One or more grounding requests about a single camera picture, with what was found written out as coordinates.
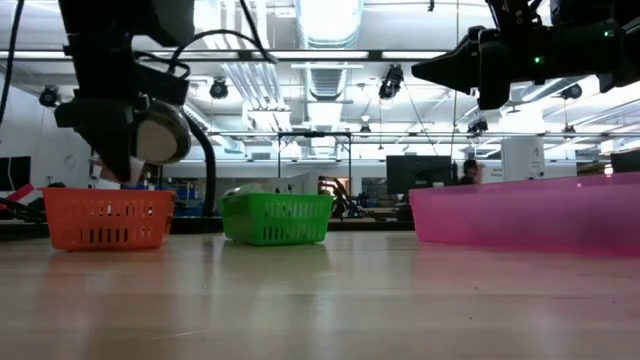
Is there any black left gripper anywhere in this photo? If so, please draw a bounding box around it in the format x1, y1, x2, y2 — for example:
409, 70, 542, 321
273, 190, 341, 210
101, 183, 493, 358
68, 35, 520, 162
53, 62, 191, 185

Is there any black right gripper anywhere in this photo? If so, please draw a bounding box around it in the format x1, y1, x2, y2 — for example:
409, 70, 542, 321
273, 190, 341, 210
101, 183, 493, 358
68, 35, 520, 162
410, 20, 607, 112

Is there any pink translucent plastic bin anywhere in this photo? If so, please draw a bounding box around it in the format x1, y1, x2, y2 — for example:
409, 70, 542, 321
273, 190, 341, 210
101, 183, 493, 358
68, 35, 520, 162
408, 171, 640, 260

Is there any orange plastic basket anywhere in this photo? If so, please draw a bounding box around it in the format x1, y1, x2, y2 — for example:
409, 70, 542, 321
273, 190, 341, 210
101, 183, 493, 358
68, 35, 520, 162
40, 186, 178, 252

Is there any person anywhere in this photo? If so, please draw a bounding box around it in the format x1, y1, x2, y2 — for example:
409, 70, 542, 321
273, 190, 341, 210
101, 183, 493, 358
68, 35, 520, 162
458, 158, 485, 186

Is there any black computer monitor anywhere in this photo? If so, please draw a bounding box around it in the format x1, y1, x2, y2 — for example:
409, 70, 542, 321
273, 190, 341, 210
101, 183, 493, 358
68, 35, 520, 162
610, 148, 640, 175
385, 154, 454, 197

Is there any white pillar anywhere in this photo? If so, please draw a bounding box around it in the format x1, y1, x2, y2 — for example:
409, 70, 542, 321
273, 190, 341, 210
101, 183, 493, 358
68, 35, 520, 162
500, 136, 547, 182

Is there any green plastic basket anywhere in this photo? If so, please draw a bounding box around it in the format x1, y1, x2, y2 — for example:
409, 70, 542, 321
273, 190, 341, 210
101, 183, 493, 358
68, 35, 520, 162
218, 192, 336, 247

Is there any black wall screen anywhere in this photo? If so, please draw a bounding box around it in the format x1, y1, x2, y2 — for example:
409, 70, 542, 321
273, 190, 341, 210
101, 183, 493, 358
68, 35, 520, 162
0, 155, 32, 193

